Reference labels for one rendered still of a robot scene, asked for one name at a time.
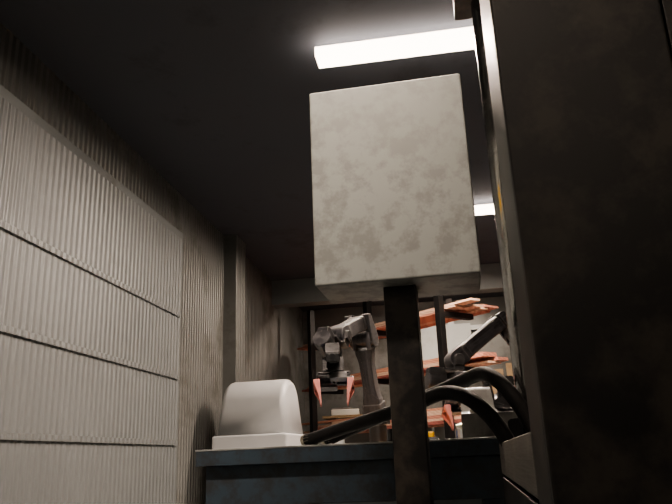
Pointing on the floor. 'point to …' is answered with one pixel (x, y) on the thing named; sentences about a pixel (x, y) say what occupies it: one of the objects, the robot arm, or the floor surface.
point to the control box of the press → (395, 229)
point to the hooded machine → (259, 415)
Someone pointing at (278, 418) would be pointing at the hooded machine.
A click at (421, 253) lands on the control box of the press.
